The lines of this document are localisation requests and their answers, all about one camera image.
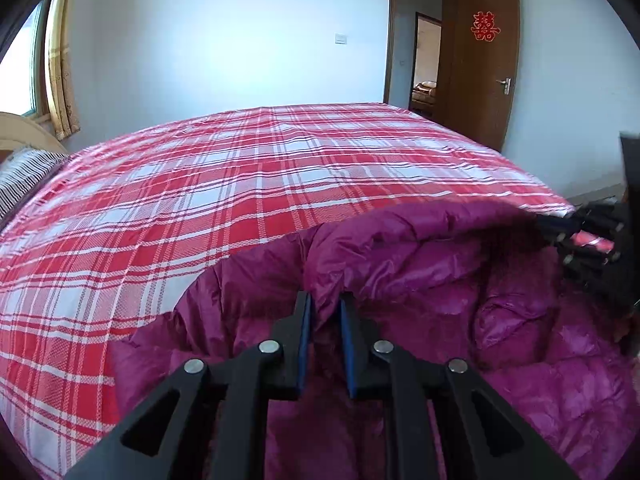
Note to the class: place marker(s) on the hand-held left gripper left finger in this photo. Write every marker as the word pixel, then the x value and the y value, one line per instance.
pixel 304 350

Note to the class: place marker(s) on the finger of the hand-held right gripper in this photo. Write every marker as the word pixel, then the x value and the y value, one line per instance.
pixel 595 267
pixel 595 217

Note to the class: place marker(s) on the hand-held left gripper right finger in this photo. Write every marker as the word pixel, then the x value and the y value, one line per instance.
pixel 350 350

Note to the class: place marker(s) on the purple puffer jacket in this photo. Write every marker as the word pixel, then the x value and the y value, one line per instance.
pixel 525 335

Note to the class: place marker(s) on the brown wooden door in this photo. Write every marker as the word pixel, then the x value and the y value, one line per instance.
pixel 475 100

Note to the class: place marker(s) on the bed with red plaid cover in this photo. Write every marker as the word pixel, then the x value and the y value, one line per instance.
pixel 200 185

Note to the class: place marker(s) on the brown sofa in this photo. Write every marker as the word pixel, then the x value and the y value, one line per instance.
pixel 425 92

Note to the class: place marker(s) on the red paper door decoration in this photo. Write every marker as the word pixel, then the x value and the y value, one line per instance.
pixel 485 26

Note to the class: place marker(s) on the striped pillow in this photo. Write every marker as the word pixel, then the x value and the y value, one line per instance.
pixel 25 175

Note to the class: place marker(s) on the round wooden bed headboard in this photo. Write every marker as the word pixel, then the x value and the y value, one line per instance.
pixel 25 130

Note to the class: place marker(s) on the narrow yellow curtain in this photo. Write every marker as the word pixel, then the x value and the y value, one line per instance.
pixel 62 70

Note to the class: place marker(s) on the brown door frame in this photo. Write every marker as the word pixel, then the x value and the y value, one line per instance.
pixel 390 35

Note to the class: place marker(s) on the white wall switch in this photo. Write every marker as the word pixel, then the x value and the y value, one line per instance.
pixel 340 38

